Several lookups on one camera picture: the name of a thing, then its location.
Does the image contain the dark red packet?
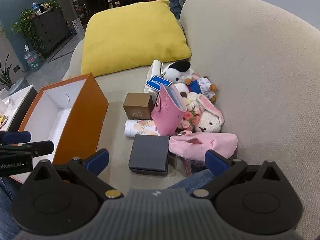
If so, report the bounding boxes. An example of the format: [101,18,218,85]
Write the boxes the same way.
[182,158,208,177]

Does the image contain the person's left leg in jeans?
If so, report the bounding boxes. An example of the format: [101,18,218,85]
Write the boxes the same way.
[0,177,23,230]

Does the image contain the dark grey square box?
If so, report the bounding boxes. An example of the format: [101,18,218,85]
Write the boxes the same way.
[128,134,170,177]

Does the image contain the brown dog plush blue outfit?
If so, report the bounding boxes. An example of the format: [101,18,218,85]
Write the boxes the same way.
[184,72,217,103]

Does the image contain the leafy potted floor plant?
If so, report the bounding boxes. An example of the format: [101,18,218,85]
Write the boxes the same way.
[0,54,13,88]

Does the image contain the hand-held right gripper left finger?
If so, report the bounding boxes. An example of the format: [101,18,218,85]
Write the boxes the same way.
[24,149,124,200]

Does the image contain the large water jug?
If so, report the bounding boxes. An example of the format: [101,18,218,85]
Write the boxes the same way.
[24,44,42,70]

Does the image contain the person's leg in jeans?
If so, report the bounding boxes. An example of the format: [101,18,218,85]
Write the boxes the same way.
[0,177,23,230]
[166,169,215,190]

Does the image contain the crochet bunny with bouquet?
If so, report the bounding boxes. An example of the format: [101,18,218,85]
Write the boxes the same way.
[181,92,225,133]

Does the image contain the white long box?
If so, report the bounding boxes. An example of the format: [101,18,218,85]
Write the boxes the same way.
[144,59,164,94]

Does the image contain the beige sofa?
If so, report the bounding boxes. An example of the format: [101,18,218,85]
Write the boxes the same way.
[61,0,320,230]

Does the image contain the small brown cardboard box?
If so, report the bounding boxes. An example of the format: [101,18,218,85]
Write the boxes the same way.
[122,92,157,120]

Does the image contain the trailing green vine plant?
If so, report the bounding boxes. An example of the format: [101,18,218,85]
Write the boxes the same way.
[11,7,45,50]

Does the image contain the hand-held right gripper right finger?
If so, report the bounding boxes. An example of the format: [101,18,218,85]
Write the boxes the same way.
[191,149,288,200]

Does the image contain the person's right leg in jeans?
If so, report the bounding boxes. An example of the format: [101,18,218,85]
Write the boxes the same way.
[166,169,215,190]

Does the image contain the orange cardboard box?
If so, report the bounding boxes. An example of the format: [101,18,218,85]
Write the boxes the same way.
[10,72,109,183]

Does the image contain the grey round stool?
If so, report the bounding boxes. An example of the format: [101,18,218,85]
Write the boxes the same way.
[7,76,28,96]

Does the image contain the white floral tumbler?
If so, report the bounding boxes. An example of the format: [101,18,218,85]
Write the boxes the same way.
[124,119,160,138]

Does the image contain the blue tag card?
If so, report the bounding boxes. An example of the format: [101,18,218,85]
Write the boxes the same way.
[145,75,172,90]

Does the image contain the marble coffee table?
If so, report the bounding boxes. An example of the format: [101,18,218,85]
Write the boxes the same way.
[0,84,38,132]

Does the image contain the yellow pillow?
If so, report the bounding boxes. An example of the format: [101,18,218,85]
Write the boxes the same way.
[80,0,192,77]

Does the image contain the pink fabric bag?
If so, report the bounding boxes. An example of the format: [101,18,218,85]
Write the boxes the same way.
[169,130,238,162]

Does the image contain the white and black plush toy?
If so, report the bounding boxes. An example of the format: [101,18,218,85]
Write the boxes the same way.
[162,60,198,98]

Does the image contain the dark cabinet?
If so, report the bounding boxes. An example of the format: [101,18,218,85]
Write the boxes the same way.
[32,9,72,53]

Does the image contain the white standing sign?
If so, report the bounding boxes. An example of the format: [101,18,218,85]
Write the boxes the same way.
[72,19,84,34]

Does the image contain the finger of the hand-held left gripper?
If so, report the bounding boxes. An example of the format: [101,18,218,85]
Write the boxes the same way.
[0,141,55,157]
[0,131,32,145]

